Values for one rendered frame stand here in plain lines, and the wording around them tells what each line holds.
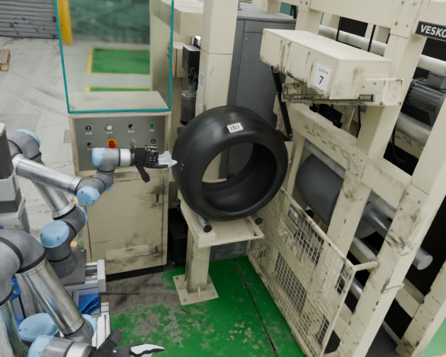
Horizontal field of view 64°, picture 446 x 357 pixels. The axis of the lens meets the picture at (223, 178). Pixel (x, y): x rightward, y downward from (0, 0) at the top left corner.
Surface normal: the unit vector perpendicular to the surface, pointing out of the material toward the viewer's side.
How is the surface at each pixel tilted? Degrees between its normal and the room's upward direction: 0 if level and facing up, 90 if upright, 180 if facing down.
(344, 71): 90
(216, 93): 90
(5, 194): 90
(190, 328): 0
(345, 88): 90
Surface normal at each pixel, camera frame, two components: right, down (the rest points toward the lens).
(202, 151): -0.27, 0.01
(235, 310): 0.11, -0.86
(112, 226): 0.35, 0.51
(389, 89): 0.36, 0.22
